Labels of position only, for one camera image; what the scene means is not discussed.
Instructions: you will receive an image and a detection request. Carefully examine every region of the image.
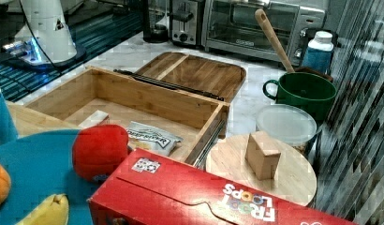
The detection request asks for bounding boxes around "bamboo drawer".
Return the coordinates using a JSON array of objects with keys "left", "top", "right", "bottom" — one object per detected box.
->
[{"left": 25, "top": 67, "right": 229, "bottom": 164}]

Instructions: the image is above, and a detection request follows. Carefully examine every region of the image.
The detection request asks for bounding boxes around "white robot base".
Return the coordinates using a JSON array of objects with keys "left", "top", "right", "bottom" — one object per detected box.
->
[{"left": 2, "top": 0, "right": 85, "bottom": 68}]

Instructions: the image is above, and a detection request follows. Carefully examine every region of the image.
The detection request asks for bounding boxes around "wooden cutting board tray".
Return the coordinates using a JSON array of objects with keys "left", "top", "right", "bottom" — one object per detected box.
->
[{"left": 137, "top": 52, "right": 246, "bottom": 103}]

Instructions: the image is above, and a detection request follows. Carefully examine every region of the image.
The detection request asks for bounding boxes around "Deep River chips bag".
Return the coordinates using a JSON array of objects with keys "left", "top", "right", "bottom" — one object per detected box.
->
[{"left": 126, "top": 121, "right": 184, "bottom": 157}]

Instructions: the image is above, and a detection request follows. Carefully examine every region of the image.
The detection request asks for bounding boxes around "red Froot Loops box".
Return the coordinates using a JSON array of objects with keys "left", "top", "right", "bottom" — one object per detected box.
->
[{"left": 89, "top": 149, "right": 356, "bottom": 225}]

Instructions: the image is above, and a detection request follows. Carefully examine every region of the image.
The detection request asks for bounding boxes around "silver toaster oven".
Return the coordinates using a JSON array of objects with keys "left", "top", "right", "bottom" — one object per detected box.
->
[{"left": 201, "top": 0, "right": 328, "bottom": 65}]

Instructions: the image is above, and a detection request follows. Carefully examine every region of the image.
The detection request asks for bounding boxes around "clear plastic lidded container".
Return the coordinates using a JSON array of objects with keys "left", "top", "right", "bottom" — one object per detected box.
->
[{"left": 256, "top": 104, "right": 318, "bottom": 154}]

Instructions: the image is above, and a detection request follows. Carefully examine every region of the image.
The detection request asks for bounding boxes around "round wooden lid with knob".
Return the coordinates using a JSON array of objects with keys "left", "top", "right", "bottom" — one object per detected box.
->
[{"left": 205, "top": 130, "right": 318, "bottom": 207}]

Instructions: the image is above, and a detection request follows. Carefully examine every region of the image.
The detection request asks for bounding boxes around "small white box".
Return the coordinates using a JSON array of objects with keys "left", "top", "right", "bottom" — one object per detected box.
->
[{"left": 79, "top": 110, "right": 110, "bottom": 128}]

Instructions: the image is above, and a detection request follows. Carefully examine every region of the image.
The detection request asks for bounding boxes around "silver toaster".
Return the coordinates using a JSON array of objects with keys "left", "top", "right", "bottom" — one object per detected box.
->
[{"left": 170, "top": 0, "right": 205, "bottom": 46}]

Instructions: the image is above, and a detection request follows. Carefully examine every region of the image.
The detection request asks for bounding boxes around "red plush toy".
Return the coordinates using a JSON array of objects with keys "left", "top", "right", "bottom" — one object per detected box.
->
[{"left": 72, "top": 124, "right": 128, "bottom": 183}]

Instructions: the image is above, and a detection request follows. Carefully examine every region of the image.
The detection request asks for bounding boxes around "black coffee maker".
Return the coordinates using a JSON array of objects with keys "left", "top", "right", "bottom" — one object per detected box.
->
[{"left": 142, "top": 0, "right": 169, "bottom": 43}]

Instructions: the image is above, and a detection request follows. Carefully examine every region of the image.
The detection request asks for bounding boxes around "green ceramic mug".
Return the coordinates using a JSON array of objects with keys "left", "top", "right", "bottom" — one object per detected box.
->
[{"left": 262, "top": 72, "right": 337, "bottom": 124}]

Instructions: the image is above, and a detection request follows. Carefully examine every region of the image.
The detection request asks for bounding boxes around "wooden spoon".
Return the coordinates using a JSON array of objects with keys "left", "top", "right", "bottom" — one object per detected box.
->
[{"left": 255, "top": 8, "right": 294, "bottom": 73}]

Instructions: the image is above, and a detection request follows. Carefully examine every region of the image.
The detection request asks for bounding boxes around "blue bottle white cap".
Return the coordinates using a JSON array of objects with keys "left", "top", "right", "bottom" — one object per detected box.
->
[{"left": 302, "top": 31, "right": 333, "bottom": 74}]

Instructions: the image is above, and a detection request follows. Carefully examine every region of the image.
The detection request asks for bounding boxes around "blue plate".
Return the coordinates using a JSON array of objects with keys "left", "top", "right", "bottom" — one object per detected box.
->
[{"left": 0, "top": 129, "right": 98, "bottom": 225}]

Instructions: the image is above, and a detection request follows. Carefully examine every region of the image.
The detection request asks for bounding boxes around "yellow toy banana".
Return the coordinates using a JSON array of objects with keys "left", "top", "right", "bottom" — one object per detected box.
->
[{"left": 15, "top": 194, "right": 69, "bottom": 225}]

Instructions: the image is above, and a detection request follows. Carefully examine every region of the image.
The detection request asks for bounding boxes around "blue cup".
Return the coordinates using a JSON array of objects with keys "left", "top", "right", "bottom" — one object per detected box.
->
[{"left": 0, "top": 88, "right": 18, "bottom": 145}]

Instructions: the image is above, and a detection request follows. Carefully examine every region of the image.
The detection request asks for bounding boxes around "orange toy fruit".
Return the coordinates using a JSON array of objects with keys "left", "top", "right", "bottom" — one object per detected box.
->
[{"left": 0, "top": 164, "right": 11, "bottom": 204}]

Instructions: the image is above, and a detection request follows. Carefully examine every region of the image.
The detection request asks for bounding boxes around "black drawer handle bar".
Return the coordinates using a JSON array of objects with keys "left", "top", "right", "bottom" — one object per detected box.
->
[{"left": 113, "top": 69, "right": 224, "bottom": 101}]

